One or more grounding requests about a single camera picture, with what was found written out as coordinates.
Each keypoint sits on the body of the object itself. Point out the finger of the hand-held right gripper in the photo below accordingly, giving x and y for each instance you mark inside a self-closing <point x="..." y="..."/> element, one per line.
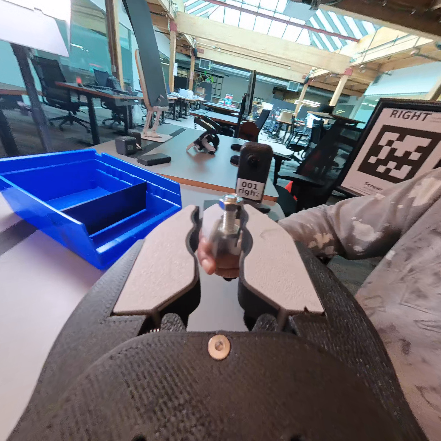
<point x="235" y="241"/>
<point x="211" y="224"/>

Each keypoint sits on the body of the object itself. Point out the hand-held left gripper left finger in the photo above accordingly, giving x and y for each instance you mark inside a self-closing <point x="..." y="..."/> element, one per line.
<point x="162" y="268"/>

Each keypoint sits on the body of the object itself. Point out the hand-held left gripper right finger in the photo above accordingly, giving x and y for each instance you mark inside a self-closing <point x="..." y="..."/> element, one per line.
<point x="279" y="272"/>

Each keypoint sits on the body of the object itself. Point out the silver hex nut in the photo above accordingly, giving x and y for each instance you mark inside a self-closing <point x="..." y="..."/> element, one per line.
<point x="227" y="203"/>

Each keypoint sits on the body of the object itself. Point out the blue plastic bin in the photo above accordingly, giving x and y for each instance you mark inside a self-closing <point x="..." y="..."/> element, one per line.
<point x="113" y="241"/>

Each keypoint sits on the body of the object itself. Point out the black monitor on arm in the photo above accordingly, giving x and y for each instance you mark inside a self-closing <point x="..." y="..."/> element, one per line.
<point x="250" y="89"/>

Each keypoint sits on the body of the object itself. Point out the person's right hand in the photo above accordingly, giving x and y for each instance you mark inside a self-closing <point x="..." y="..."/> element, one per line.
<point x="220" y="267"/>

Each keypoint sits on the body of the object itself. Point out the black round pad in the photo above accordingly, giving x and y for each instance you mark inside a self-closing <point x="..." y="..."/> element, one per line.
<point x="235" y="159"/>
<point x="235" y="147"/>

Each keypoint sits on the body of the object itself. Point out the black headset device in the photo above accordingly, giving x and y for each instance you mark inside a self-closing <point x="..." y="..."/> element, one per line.
<point x="206" y="141"/>

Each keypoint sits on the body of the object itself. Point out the grey wood-edged table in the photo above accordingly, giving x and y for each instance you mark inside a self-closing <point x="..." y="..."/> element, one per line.
<point x="193" y="168"/>

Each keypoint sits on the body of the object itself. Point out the dark office desk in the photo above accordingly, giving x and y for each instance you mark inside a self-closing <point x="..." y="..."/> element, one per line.
<point x="213" y="115"/>

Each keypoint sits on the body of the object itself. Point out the black office chair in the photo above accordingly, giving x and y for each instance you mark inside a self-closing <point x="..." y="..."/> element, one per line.
<point x="113" y="86"/>
<point x="320" y="162"/>
<point x="51" y="79"/>

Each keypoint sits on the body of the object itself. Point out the black bin divider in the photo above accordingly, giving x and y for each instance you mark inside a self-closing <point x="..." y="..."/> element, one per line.
<point x="113" y="206"/>

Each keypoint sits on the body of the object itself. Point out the black flat case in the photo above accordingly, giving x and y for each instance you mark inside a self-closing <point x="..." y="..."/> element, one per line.
<point x="153" y="159"/>

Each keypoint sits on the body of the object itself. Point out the small black box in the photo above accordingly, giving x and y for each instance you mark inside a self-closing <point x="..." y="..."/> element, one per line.
<point x="125" y="144"/>

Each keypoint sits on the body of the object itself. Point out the black framed marker sign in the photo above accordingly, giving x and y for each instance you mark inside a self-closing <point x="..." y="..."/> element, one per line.
<point x="379" y="131"/>

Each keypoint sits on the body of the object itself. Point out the person's grey sweatshirt torso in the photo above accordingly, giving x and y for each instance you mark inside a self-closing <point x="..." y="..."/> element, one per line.
<point x="406" y="327"/>

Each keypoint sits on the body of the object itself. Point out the black leaning board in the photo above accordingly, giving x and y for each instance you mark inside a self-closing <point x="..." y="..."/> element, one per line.
<point x="148" y="51"/>

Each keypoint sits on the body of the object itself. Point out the wooden office desk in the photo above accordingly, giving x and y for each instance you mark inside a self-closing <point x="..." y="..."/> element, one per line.
<point x="103" y="92"/>
<point x="10" y="92"/>

